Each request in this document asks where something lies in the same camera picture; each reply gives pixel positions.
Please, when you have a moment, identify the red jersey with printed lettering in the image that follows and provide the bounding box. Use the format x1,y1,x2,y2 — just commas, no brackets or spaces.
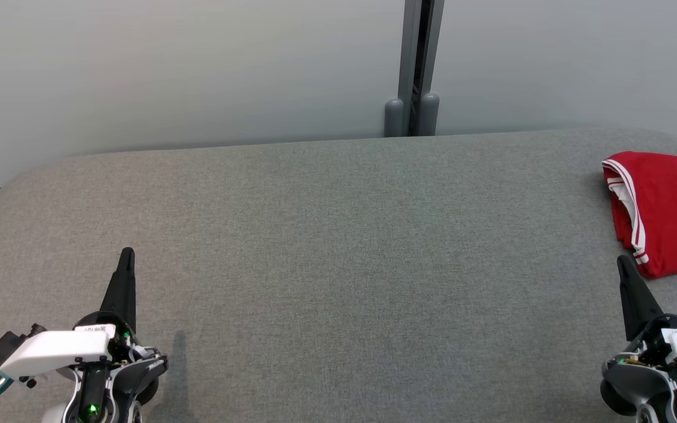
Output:
601,150,677,280

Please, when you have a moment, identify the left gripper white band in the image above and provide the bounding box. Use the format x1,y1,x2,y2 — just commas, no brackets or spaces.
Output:
1,247,139,380

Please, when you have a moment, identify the grey partition post with feet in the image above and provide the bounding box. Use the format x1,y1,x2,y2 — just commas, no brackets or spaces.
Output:
383,0,446,137

